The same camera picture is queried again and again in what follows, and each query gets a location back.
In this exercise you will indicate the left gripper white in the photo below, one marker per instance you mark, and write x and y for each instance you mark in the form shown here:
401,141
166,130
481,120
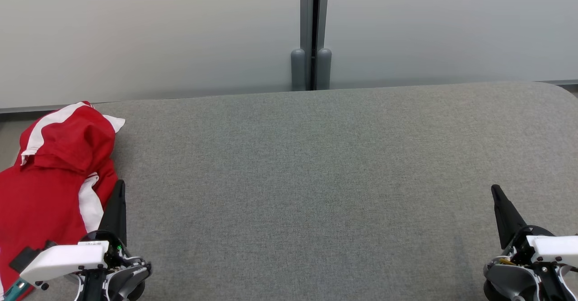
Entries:
63,258

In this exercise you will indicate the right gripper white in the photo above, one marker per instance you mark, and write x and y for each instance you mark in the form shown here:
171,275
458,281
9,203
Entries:
555,249

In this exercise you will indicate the red basketball jersey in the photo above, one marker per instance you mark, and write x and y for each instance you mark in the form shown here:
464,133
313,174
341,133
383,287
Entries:
36,206

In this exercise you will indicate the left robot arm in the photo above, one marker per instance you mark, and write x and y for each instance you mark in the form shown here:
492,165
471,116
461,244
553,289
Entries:
122,278

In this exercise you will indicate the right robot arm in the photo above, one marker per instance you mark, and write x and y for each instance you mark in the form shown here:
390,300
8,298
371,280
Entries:
510,278

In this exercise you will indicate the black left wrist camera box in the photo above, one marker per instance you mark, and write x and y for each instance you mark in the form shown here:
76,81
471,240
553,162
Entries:
25,256

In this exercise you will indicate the grey cylindrical post foot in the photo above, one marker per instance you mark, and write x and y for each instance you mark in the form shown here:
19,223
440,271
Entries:
323,68
298,70

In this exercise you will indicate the grey partition door post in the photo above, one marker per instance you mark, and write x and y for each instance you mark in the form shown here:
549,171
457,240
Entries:
308,16

